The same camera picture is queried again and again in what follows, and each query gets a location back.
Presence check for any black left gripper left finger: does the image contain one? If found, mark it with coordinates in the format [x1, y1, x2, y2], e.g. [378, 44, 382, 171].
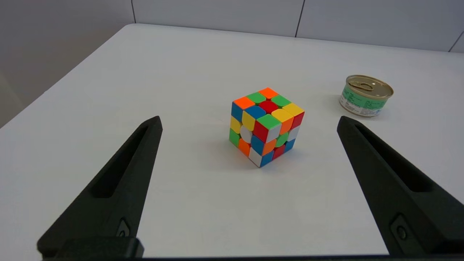
[37, 116, 163, 258]

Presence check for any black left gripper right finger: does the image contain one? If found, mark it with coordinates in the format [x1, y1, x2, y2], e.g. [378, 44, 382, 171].
[337, 116, 464, 257]

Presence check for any small tin can green label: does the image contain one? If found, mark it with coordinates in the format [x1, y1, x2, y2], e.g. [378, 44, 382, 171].
[339, 75, 394, 117]

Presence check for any colourful puzzle cube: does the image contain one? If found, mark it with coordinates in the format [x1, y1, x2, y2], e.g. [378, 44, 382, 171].
[229, 87, 305, 168]

